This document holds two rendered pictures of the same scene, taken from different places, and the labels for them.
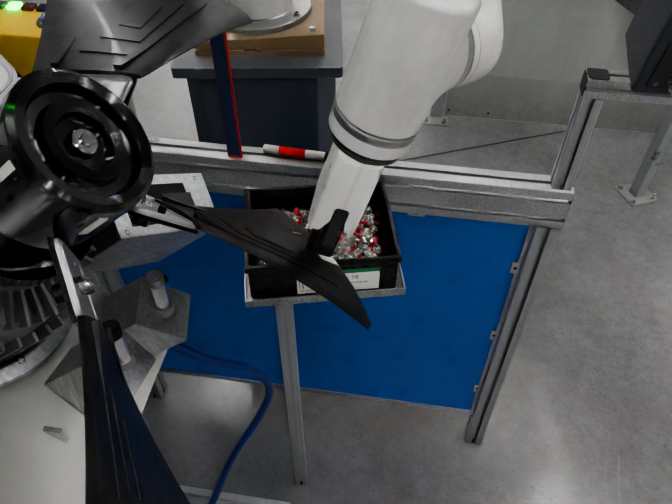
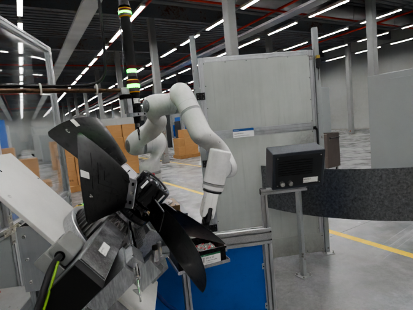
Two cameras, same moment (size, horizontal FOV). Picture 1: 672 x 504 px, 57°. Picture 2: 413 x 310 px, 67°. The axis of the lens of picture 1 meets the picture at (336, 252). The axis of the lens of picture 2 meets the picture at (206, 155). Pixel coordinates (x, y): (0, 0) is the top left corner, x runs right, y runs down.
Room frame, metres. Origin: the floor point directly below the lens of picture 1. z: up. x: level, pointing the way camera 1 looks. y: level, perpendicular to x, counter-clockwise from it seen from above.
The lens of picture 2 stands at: (-0.67, 0.27, 1.40)
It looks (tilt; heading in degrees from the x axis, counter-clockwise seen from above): 6 degrees down; 346
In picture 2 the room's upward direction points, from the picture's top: 5 degrees counter-clockwise
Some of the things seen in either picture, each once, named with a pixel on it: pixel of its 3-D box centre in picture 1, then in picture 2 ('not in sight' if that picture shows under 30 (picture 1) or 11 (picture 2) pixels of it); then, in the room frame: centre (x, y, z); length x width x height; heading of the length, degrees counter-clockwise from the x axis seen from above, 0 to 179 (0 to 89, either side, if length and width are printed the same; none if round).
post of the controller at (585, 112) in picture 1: (577, 133); (264, 208); (0.75, -0.36, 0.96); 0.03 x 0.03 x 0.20; 81
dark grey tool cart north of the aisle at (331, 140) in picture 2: not in sight; (323, 152); (5.93, -4.30, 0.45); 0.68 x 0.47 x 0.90; 19
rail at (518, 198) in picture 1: (296, 176); (180, 245); (0.82, 0.07, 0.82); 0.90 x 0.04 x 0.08; 81
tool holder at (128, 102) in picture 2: not in sight; (133, 102); (0.47, 0.23, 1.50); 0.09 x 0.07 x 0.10; 116
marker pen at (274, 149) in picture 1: (304, 153); not in sight; (0.82, 0.05, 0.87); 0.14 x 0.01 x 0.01; 78
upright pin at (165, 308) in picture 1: (159, 293); (159, 250); (0.44, 0.20, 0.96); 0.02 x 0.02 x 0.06
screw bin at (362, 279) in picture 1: (319, 238); (196, 252); (0.64, 0.02, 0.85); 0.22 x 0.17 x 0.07; 96
